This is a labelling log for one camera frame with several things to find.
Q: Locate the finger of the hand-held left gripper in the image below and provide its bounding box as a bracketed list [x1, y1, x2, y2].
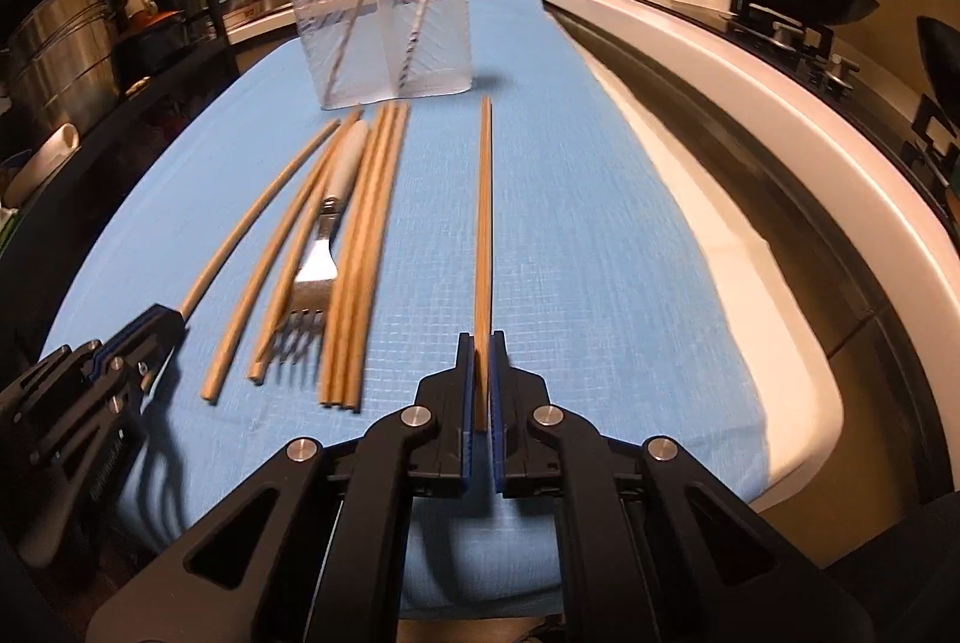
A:
[30, 311, 187, 465]
[0, 304, 164, 420]

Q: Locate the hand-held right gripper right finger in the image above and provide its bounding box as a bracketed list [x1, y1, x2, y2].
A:
[491, 330, 877, 643]

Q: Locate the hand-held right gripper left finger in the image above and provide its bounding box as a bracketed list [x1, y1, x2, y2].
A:
[91, 331, 477, 643]

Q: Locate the bundle of wooden chopsticks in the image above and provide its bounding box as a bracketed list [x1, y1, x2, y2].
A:
[201, 103, 410, 411]

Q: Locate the long wooden chopstick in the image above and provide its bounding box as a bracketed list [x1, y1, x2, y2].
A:
[472, 97, 496, 430]
[180, 119, 340, 314]

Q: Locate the white handled metal fork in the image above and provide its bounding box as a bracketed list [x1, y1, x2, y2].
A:
[271, 121, 372, 360]

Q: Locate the clear plastic utensil holder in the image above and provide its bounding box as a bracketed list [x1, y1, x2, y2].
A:
[279, 0, 473, 111]

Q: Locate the blue table cloth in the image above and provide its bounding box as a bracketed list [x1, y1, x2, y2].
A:
[37, 0, 773, 621]

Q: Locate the large steel pot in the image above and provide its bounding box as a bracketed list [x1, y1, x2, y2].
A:
[6, 0, 122, 143]

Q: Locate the orange lidded pot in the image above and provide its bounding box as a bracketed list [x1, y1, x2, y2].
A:
[124, 8, 188, 75]

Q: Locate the white kitchen countertop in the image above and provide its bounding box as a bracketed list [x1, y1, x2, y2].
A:
[225, 0, 960, 344]

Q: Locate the black gas stove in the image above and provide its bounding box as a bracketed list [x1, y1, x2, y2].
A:
[622, 0, 960, 198]

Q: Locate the small black wok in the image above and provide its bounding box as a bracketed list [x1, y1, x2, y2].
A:
[916, 16, 960, 89]

